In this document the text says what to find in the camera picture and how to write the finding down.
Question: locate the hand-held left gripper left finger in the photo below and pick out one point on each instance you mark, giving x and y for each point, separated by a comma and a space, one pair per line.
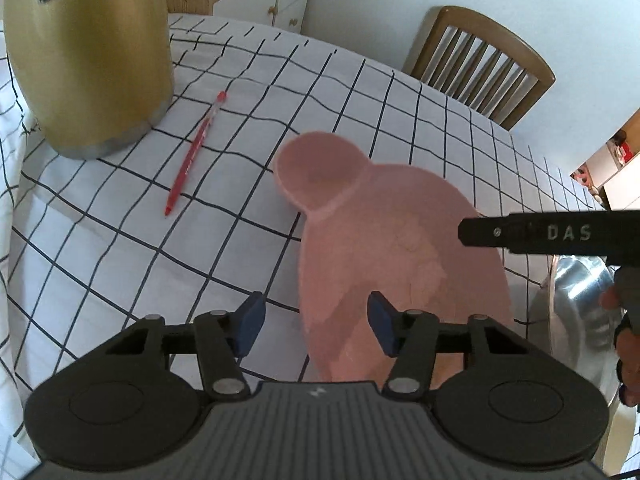
249, 322

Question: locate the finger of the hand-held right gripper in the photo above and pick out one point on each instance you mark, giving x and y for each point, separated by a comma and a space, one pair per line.
482, 232

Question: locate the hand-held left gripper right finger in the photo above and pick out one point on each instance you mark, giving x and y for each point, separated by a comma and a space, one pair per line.
382, 322

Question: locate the large pink plate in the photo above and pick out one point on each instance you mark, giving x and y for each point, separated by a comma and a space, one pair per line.
390, 240

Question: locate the small pink cup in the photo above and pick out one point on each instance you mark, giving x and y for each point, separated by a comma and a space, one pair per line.
315, 165

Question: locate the person's right hand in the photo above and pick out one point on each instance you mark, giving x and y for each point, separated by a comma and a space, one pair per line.
629, 342

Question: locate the stainless steel bowl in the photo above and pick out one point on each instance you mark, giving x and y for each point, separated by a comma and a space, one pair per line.
575, 310

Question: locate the white black checked tablecloth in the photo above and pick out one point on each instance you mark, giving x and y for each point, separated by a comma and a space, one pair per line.
100, 235

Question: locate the wooden slat chair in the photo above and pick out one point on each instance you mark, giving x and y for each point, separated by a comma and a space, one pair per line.
537, 67

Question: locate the red pen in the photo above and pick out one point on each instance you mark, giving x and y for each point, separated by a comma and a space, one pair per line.
192, 157

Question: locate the yellow kettle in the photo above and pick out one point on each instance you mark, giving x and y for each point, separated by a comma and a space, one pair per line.
90, 60

